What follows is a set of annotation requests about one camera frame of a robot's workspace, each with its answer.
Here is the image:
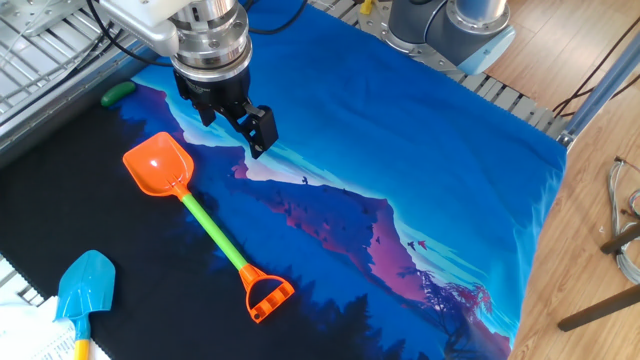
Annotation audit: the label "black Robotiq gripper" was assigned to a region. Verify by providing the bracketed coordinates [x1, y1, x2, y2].
[172, 64, 280, 160]

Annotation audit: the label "dark chair leg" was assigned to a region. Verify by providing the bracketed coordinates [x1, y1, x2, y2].
[599, 222, 640, 255]
[557, 284, 640, 333]

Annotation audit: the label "white printed paper sheets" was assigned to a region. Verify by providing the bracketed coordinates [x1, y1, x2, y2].
[0, 294, 111, 360]

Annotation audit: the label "grey wire bundle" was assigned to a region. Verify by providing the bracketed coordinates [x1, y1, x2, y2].
[607, 155, 640, 285]

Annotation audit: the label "aluminium frame post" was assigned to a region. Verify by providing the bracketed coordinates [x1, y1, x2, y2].
[557, 32, 640, 149]

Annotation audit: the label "mountain landscape printed cloth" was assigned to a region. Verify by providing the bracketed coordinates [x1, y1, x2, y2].
[0, 0, 569, 360]

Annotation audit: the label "orange green toy shovel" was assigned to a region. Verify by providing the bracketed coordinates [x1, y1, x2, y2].
[122, 131, 296, 324]

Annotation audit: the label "green toy cucumber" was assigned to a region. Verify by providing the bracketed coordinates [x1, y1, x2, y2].
[100, 80, 137, 108]

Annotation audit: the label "silver metal mounting plate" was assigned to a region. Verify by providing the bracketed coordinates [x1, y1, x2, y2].
[0, 0, 89, 39]

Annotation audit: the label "blue yellow toy shovel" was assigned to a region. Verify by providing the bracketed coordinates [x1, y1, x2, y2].
[53, 249, 117, 360]

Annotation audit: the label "thin black floor cables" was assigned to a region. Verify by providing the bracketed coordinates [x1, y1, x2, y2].
[552, 14, 640, 119]

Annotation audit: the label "black cable bundle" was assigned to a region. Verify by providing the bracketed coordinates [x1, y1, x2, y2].
[84, 0, 174, 69]

